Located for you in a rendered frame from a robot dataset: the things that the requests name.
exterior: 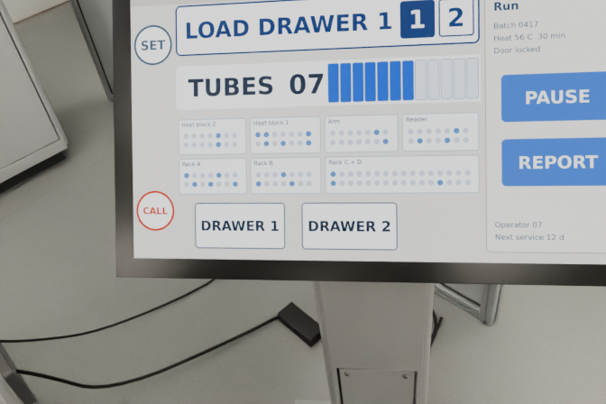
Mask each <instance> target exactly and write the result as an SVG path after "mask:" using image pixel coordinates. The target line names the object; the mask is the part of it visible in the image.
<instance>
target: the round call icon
mask: <svg viewBox="0 0 606 404"><path fill-rule="evenodd" d="M135 232H162V233H176V189H136V190H135Z"/></svg>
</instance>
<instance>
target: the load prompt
mask: <svg viewBox="0 0 606 404"><path fill-rule="evenodd" d="M479 43H481V26H480V0H265V1H250V2H234V3H218V4H202V5H175V51H176V57H187V56H208V55H229V54H250V53H271V52H292V51H333V50H354V49H375V48H396V47H417V46H437V45H458V44H479Z"/></svg>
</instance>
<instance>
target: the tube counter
mask: <svg viewBox="0 0 606 404"><path fill-rule="evenodd" d="M475 101H481V54H475V55H454V56H431V57H408V58H387V59H364V60H320V61H298V62H287V106H348V105H379V104H412V103H444V102H475Z"/></svg>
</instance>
